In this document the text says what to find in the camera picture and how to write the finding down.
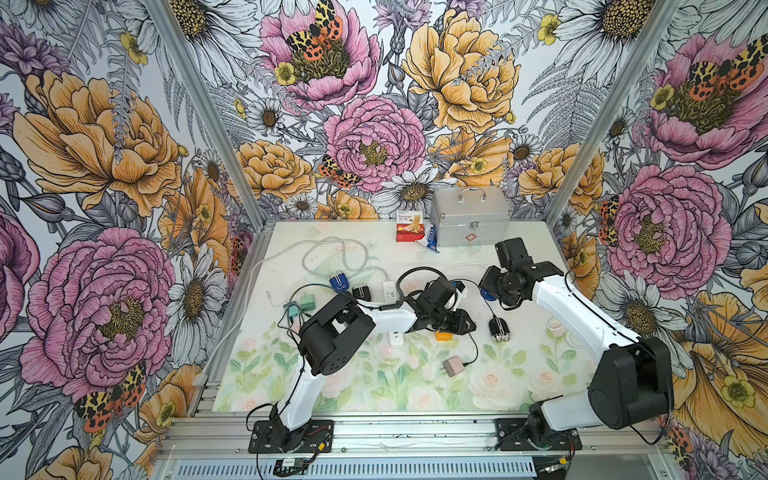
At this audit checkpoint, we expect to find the red white bandage box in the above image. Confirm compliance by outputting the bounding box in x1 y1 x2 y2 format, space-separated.
396 210 425 243

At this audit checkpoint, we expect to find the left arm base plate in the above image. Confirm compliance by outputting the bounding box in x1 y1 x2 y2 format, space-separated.
248 419 335 454

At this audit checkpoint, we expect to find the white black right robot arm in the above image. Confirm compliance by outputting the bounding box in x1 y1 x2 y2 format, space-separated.
480 238 674 443

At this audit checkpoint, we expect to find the silver first aid case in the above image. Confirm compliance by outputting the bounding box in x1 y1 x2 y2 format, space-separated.
431 186 510 248

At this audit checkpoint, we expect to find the grey power strip cord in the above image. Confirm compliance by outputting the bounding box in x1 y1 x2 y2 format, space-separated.
263 235 391 286

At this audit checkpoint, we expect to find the white power strip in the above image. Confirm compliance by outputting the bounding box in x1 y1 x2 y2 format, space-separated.
382 280 399 304

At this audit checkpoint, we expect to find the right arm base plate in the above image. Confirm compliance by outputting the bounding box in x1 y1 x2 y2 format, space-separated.
493 417 582 452

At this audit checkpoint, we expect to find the black silver shaver head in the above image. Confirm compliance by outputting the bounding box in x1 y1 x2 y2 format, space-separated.
351 285 372 302

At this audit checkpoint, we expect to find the blue white tissue pack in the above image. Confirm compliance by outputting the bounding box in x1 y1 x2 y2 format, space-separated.
416 225 439 253

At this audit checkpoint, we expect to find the blue device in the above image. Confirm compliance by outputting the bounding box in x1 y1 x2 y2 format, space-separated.
480 289 497 302
329 272 350 293

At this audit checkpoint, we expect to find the green plug adapter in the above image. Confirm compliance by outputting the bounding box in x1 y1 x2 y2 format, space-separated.
299 294 316 312

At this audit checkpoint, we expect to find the pink USB charger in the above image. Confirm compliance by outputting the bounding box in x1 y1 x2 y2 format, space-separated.
442 356 466 378

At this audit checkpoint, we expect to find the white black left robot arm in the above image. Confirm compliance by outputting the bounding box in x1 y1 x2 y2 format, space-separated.
253 266 476 453

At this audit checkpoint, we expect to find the aluminium front rail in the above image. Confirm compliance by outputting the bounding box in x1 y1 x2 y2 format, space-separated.
158 412 669 460

